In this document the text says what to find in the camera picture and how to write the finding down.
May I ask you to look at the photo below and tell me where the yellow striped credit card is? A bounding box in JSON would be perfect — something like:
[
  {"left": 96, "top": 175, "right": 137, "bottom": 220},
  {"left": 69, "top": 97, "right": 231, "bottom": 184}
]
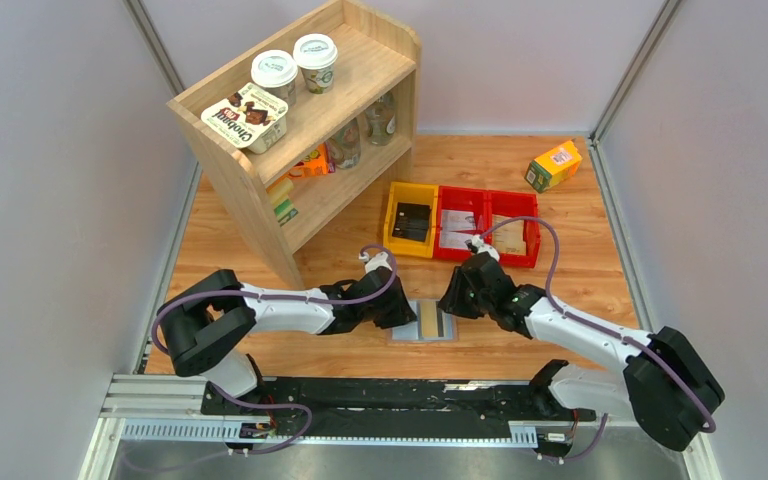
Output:
[{"left": 417, "top": 300, "right": 445, "bottom": 341}]

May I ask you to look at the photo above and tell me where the pink leather card holder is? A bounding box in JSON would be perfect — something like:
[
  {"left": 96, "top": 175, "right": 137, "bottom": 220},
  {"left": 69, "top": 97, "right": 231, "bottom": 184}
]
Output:
[{"left": 390, "top": 300, "right": 457, "bottom": 343}]

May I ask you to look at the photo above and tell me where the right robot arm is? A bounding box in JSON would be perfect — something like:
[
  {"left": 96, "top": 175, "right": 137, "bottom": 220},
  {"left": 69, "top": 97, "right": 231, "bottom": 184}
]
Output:
[{"left": 439, "top": 253, "right": 725, "bottom": 452}]

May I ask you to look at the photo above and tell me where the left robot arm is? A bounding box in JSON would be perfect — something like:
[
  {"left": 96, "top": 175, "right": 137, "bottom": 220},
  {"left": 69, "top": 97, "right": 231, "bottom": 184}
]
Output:
[{"left": 152, "top": 266, "right": 417, "bottom": 398}]

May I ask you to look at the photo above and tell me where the tan cards stack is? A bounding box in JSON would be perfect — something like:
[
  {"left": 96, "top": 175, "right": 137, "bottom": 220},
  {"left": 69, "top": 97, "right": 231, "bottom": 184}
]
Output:
[{"left": 491, "top": 220, "right": 528, "bottom": 256}]

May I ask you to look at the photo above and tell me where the white cards stack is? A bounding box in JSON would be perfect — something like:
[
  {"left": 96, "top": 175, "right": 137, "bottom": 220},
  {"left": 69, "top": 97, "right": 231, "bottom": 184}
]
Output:
[{"left": 438, "top": 209, "right": 478, "bottom": 251}]

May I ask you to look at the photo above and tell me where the black cards stack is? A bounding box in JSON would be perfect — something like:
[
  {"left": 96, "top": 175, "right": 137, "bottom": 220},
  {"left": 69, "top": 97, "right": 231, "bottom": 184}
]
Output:
[{"left": 391, "top": 202, "right": 431, "bottom": 243}]

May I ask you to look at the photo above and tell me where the middle red plastic bin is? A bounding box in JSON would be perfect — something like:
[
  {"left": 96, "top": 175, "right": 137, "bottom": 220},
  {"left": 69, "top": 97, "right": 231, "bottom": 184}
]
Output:
[{"left": 433, "top": 185, "right": 489, "bottom": 262}]

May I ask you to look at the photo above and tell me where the red plastic bin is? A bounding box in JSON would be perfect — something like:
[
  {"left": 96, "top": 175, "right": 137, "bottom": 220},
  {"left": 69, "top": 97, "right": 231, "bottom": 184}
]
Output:
[
  {"left": 485, "top": 190, "right": 541, "bottom": 268},
  {"left": 433, "top": 185, "right": 489, "bottom": 262}
]

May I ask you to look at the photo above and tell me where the right red plastic bin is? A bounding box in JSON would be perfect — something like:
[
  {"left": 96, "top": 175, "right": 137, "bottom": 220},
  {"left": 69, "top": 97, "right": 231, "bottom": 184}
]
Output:
[{"left": 485, "top": 190, "right": 541, "bottom": 268}]

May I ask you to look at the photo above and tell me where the yellow plastic bin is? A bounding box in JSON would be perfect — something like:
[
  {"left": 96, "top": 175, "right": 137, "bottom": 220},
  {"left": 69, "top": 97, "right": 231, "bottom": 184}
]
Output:
[{"left": 383, "top": 182, "right": 439, "bottom": 258}]

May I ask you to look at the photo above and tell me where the orange green juice carton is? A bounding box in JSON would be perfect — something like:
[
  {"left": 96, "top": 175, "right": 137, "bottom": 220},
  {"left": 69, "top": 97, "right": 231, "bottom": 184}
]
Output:
[{"left": 524, "top": 140, "right": 583, "bottom": 193}]

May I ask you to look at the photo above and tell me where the yellow green sponge pack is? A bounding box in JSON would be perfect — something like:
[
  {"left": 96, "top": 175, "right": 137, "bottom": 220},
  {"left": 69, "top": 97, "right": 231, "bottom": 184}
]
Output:
[{"left": 267, "top": 176, "right": 298, "bottom": 226}]

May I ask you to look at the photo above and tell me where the orange snack box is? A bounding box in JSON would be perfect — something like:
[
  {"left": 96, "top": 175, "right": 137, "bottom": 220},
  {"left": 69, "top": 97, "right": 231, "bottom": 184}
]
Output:
[{"left": 287, "top": 143, "right": 336, "bottom": 178}]

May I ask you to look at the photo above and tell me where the left glass jar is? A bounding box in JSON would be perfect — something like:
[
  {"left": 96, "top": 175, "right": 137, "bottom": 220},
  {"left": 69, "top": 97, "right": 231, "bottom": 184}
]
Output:
[{"left": 326, "top": 118, "right": 361, "bottom": 169}]

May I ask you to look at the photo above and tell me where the glass jar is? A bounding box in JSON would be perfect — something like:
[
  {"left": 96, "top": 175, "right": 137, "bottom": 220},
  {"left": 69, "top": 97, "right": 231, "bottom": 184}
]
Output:
[
  {"left": 326, "top": 118, "right": 361, "bottom": 169},
  {"left": 364, "top": 92, "right": 396, "bottom": 146}
]

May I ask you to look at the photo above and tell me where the right glass jar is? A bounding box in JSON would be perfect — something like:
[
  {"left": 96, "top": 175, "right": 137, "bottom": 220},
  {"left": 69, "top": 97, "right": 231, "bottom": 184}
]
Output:
[{"left": 364, "top": 92, "right": 396, "bottom": 146}]

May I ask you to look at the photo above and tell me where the wooden shelf unit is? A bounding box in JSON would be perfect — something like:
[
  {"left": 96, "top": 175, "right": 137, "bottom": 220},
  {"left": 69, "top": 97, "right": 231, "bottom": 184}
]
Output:
[{"left": 167, "top": 1, "right": 422, "bottom": 288}]

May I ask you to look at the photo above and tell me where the Chobani yogurt pack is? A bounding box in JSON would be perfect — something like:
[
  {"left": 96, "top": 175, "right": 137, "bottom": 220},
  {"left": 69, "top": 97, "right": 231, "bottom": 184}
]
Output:
[{"left": 200, "top": 82, "right": 289, "bottom": 154}]

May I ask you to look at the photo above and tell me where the left white-lidded paper cup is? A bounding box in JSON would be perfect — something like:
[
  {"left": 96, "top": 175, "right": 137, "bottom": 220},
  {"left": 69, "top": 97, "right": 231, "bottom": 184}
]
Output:
[{"left": 250, "top": 50, "right": 298, "bottom": 107}]

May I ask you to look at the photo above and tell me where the white-lidded paper cup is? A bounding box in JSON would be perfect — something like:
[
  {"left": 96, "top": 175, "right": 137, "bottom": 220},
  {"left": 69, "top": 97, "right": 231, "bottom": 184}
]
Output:
[
  {"left": 292, "top": 33, "right": 338, "bottom": 94},
  {"left": 250, "top": 50, "right": 298, "bottom": 107}
]

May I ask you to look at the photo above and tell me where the right white-lidded paper cup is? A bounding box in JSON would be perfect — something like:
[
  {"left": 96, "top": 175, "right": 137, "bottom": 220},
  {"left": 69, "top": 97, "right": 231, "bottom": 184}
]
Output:
[{"left": 292, "top": 33, "right": 338, "bottom": 94}]

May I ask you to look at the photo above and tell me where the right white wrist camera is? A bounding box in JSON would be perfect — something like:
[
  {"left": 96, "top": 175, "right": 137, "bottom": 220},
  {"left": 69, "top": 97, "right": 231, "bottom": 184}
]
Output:
[{"left": 466, "top": 235, "right": 500, "bottom": 261}]

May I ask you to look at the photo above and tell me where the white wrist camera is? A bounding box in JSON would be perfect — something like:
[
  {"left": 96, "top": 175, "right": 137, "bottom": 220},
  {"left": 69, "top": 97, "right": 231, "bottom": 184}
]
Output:
[
  {"left": 466, "top": 235, "right": 500, "bottom": 261},
  {"left": 358, "top": 251, "right": 392, "bottom": 273}
]

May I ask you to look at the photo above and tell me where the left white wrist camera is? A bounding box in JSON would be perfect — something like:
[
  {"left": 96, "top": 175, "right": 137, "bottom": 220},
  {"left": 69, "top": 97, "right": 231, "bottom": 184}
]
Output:
[{"left": 358, "top": 251, "right": 392, "bottom": 273}]

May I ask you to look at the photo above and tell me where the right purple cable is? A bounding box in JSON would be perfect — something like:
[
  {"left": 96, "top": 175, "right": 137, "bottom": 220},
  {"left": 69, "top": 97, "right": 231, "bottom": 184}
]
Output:
[{"left": 479, "top": 216, "right": 718, "bottom": 463}]

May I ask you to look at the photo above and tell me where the purple cable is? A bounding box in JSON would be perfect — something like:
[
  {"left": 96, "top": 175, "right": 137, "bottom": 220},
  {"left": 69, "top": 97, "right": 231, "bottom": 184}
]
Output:
[
  {"left": 479, "top": 216, "right": 718, "bottom": 463},
  {"left": 150, "top": 243, "right": 400, "bottom": 458}
]

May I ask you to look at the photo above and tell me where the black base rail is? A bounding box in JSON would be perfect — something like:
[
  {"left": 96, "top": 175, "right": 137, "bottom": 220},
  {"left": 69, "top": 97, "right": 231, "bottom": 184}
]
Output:
[{"left": 199, "top": 376, "right": 597, "bottom": 442}]

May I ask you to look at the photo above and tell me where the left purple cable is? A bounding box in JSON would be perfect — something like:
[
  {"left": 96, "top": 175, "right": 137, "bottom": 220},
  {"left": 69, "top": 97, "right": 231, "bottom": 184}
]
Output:
[{"left": 150, "top": 243, "right": 400, "bottom": 458}]

